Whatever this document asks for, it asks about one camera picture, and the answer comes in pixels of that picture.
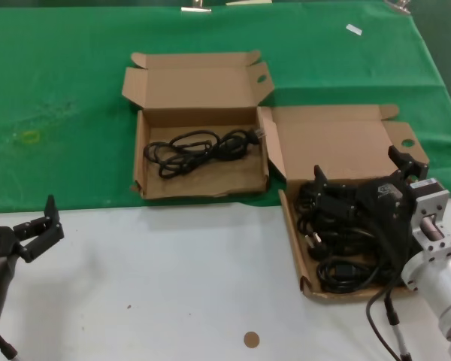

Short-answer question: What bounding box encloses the black cable with pronged plug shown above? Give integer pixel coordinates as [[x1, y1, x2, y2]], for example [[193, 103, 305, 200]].
[[304, 229, 326, 249]]

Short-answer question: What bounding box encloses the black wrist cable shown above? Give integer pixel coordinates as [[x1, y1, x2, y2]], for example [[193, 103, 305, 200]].
[[366, 216, 403, 361], [0, 332, 22, 361]]

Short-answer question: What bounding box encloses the black power cable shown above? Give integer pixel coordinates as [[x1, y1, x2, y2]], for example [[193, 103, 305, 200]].
[[143, 129, 267, 181]]

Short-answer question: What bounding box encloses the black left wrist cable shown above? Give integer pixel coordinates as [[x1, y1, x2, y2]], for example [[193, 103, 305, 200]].
[[0, 332, 22, 361]]

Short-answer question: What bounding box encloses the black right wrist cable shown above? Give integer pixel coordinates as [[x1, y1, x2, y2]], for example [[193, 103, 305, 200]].
[[366, 216, 403, 361]]

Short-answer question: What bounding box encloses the cable with silver connector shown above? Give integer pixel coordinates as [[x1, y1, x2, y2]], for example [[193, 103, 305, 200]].
[[383, 289, 413, 361]]

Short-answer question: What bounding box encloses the green table cloth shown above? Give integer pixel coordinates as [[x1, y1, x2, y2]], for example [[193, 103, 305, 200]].
[[0, 2, 451, 214]]

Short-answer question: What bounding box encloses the wide metal binder clip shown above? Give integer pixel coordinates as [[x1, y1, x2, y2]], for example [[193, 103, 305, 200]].
[[180, 0, 213, 14]]

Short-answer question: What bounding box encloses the angled metal binder clip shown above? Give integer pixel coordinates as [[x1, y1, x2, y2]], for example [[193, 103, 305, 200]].
[[384, 0, 413, 16]]

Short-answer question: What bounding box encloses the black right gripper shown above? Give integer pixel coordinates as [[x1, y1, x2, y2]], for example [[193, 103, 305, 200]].
[[313, 144, 430, 265]]

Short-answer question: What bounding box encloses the black cable with coupler end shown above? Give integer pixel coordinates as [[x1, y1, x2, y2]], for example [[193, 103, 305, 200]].
[[317, 261, 384, 293]]

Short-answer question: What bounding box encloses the cardboard box with round hole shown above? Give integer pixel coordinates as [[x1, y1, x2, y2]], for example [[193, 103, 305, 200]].
[[257, 104, 431, 305]]

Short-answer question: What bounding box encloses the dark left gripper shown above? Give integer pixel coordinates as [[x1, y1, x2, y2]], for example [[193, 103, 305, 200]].
[[0, 194, 65, 328]]

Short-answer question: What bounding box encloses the cardboard box with torn edge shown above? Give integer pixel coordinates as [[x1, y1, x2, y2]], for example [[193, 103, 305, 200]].
[[121, 50, 275, 200]]

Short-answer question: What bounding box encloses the tangled black cable bundle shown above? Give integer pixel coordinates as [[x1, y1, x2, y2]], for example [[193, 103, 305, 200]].
[[295, 180, 403, 293]]

